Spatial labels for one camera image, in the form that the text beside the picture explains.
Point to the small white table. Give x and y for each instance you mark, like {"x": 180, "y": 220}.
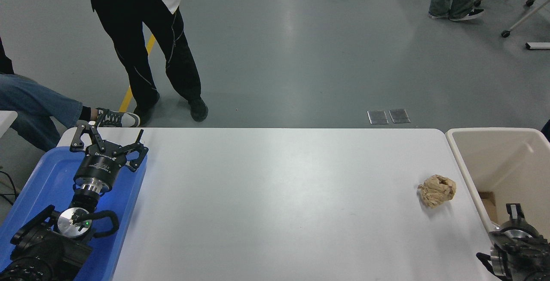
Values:
{"x": 6, "y": 122}

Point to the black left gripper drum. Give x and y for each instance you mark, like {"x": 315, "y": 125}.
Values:
{"x": 101, "y": 165}

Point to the white floor bar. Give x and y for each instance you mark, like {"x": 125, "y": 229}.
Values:
{"x": 539, "y": 46}

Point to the standing person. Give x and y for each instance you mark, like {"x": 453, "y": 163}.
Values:
{"x": 142, "y": 49}

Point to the seated person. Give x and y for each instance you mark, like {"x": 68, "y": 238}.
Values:
{"x": 30, "y": 105}

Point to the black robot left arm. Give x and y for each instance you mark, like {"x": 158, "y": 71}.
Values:
{"x": 43, "y": 251}

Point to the grey wheeled chair base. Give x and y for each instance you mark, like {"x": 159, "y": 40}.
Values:
{"x": 525, "y": 16}

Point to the silver floor plate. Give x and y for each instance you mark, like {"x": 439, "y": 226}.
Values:
{"x": 378, "y": 117}
{"x": 399, "y": 116}

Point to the tan paper ball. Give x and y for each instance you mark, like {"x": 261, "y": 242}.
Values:
{"x": 437, "y": 190}

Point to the person with tan shoes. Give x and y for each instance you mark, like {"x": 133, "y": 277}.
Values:
{"x": 546, "y": 130}

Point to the large pale plastic bin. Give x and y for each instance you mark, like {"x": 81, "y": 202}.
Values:
{"x": 494, "y": 160}

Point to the blue plastic tray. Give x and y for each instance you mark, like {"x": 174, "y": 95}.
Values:
{"x": 47, "y": 178}

